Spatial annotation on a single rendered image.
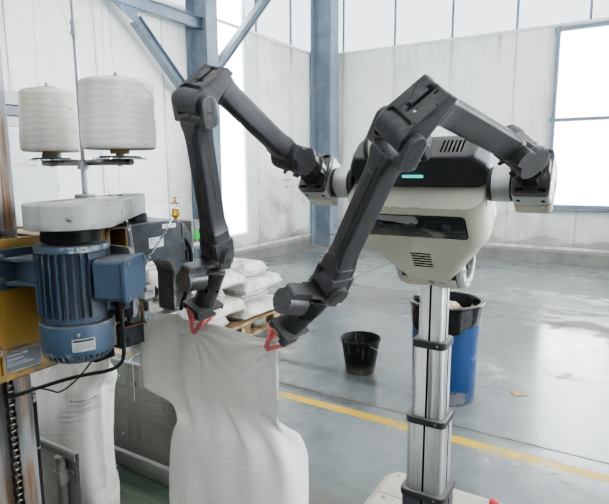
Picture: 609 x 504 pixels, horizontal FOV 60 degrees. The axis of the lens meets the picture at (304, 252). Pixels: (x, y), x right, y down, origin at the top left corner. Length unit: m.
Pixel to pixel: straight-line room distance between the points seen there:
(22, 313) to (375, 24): 9.31
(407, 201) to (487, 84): 7.94
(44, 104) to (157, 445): 1.35
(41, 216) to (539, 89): 8.51
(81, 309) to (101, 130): 0.38
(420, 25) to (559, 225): 4.02
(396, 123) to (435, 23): 8.86
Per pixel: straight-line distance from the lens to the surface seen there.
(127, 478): 2.17
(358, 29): 10.33
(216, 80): 1.21
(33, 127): 1.46
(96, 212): 1.14
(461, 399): 3.58
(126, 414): 2.32
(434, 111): 0.94
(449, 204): 1.41
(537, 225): 9.13
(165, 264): 1.60
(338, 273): 1.11
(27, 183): 5.31
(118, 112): 1.23
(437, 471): 1.87
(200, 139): 1.22
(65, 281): 1.16
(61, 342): 1.20
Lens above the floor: 1.48
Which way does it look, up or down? 9 degrees down
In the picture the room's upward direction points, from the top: straight up
